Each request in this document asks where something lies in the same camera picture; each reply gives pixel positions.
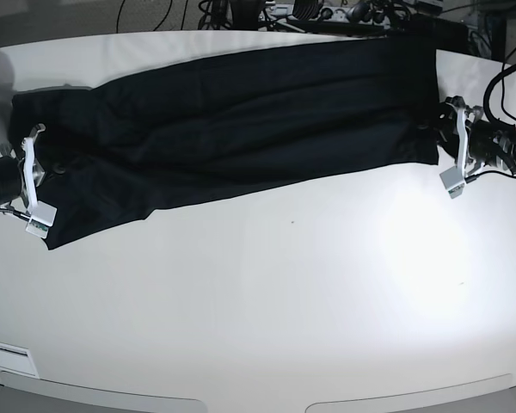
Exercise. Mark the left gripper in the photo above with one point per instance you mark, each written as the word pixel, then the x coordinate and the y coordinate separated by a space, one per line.
pixel 477 146

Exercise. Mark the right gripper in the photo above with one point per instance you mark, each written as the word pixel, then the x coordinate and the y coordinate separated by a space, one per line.
pixel 20 175

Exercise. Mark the black T-shirt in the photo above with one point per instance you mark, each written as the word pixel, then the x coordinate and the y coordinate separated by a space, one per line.
pixel 225 126

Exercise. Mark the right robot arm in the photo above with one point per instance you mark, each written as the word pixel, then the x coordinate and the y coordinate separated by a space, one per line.
pixel 47 170

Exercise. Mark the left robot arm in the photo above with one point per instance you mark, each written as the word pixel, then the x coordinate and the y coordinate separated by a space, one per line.
pixel 487 112

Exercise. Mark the black equipment box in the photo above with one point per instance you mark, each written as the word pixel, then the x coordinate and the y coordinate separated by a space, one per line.
pixel 447 35

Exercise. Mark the white label plate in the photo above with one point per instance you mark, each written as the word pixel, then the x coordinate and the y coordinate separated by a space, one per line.
pixel 17 360

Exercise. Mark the white power strip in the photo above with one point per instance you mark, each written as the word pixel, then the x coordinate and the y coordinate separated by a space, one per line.
pixel 329 12

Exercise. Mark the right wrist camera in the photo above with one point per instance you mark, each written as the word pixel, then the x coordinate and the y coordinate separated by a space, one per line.
pixel 41 220

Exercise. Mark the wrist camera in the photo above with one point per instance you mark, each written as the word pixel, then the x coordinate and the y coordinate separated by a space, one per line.
pixel 454 181
pixel 41 220

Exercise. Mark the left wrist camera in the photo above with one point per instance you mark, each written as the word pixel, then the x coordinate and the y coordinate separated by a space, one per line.
pixel 454 181

